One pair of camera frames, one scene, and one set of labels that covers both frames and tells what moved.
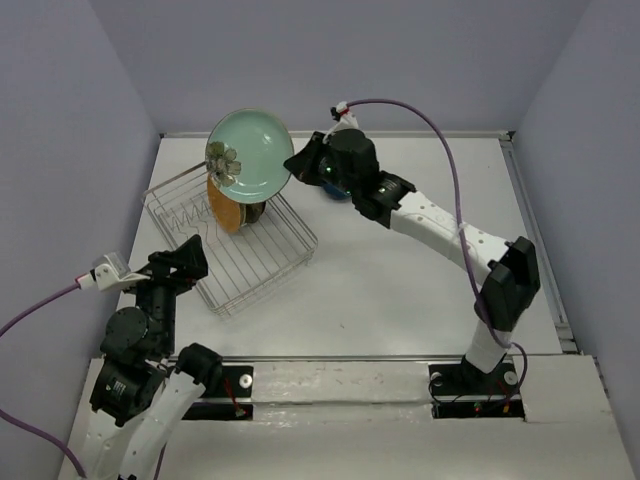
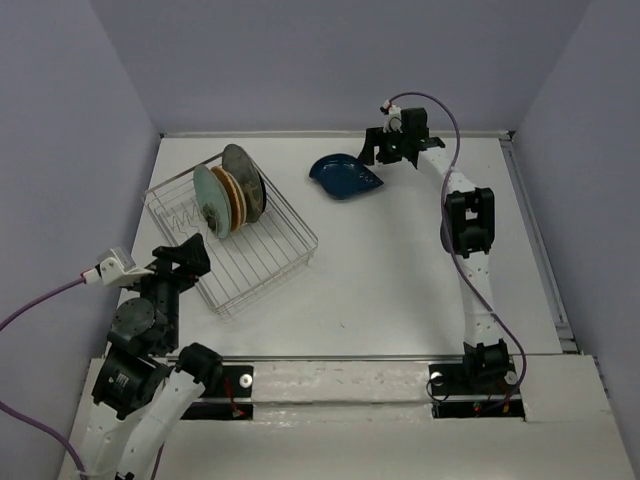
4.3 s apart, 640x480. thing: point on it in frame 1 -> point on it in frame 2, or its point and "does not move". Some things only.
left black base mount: [236, 381] does not move
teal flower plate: [246, 153] -> [212, 200]
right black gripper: [304, 164] -> [375, 137]
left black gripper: [191, 258] does not move
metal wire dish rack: [237, 263] does not move
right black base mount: [458, 391] does not move
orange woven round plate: [227, 211] -> [234, 205]
